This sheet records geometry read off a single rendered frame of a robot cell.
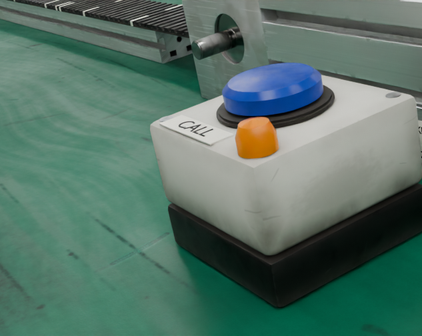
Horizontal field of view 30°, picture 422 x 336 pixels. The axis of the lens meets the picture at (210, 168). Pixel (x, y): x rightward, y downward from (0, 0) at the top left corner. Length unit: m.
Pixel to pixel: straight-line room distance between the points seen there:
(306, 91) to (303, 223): 0.05
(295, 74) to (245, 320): 0.10
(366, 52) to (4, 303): 0.20
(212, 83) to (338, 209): 0.25
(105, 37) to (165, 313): 0.47
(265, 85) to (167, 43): 0.36
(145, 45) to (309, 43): 0.27
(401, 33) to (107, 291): 0.18
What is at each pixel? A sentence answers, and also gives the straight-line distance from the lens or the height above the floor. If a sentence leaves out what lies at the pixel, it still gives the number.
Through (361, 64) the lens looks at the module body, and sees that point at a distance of 0.40.
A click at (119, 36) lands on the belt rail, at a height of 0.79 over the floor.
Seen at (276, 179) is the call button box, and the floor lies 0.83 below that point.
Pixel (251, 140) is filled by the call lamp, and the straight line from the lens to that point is 0.28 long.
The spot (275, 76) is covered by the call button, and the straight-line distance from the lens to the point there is 0.32.
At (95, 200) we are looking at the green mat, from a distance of 0.43.
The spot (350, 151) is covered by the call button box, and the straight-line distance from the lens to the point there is 0.30.
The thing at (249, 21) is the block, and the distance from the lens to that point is 0.47.
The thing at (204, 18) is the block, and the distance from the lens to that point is 0.52.
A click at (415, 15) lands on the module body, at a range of 0.37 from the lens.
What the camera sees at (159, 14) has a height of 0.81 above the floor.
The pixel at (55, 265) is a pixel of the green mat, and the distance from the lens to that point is 0.37.
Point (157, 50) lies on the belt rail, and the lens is 0.66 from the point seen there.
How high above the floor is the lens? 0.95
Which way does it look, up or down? 23 degrees down
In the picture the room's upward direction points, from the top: 12 degrees counter-clockwise
